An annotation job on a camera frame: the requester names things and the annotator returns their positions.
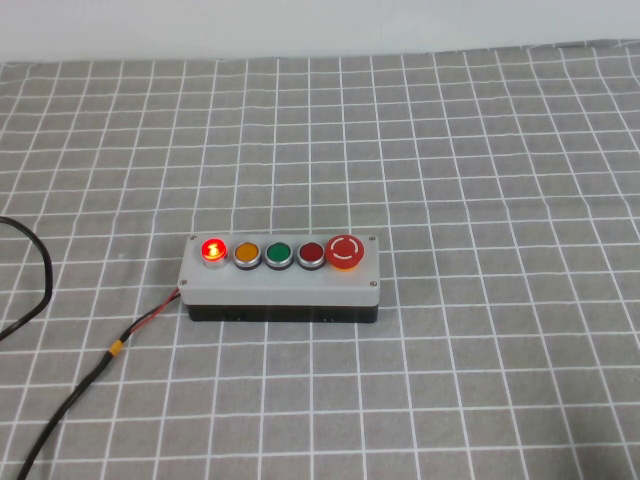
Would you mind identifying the grey black push-button control box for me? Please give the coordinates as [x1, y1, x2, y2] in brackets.
[178, 232, 382, 326]

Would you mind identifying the green flat push button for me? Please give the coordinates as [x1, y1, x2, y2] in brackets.
[263, 241, 295, 272]

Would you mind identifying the black sheathed power cable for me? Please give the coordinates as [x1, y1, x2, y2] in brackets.
[13, 319, 144, 480]

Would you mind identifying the yellow flat push button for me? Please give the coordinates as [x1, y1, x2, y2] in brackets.
[232, 241, 263, 272]

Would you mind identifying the red lit push button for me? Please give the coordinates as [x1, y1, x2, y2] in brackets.
[200, 238, 230, 270]

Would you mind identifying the grey white-grid tablecloth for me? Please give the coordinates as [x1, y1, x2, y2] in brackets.
[0, 39, 640, 480]

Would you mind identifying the red thin wire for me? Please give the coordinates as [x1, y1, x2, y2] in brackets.
[123, 286, 184, 342]

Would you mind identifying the red mushroom emergency stop button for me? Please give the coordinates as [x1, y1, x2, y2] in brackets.
[324, 233, 365, 272]

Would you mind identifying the dark red flat push button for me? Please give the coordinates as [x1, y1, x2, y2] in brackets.
[296, 241, 327, 272]

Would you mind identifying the black curved cable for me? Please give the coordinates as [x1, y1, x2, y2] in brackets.
[0, 215, 55, 344]

